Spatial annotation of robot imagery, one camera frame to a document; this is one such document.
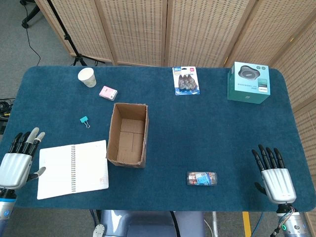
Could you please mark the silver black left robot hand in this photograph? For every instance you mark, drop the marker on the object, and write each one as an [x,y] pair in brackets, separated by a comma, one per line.
[14,170]

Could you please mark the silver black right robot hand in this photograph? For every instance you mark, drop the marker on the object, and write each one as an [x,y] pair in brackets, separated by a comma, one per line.
[279,184]

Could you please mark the teal binder clip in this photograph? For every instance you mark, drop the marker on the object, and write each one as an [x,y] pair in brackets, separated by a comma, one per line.
[84,119]

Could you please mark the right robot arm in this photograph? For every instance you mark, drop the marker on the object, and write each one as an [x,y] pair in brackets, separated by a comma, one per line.
[292,223]

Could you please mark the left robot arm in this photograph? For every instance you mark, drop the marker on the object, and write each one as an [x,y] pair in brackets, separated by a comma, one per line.
[6,209]

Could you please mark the teal product box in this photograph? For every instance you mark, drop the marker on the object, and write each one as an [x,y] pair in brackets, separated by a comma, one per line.
[248,84]

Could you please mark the open brown cardboard box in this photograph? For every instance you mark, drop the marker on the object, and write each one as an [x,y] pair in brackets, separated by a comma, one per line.
[128,135]

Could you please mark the white paper cup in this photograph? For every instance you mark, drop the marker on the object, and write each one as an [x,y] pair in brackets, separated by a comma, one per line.
[87,76]

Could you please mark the small pink box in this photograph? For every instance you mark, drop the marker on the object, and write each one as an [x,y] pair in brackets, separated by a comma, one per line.
[108,93]

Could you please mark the open white spiral notebook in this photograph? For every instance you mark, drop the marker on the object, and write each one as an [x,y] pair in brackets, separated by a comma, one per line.
[56,170]

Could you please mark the clear plastic jar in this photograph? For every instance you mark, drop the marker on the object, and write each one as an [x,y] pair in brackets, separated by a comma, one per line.
[202,178]

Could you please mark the blue felt table mat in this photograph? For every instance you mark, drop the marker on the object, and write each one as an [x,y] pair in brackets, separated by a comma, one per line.
[197,133]

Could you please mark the blue grey robot torso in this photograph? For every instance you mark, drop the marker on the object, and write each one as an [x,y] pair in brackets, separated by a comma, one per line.
[148,224]

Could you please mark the blue correction tape blister pack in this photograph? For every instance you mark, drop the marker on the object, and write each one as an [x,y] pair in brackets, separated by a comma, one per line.
[186,81]

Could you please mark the black tripod stand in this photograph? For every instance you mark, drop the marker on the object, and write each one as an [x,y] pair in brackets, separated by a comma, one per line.
[67,39]

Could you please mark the black chair base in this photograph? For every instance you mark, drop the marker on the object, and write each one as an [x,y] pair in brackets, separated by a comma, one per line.
[30,14]

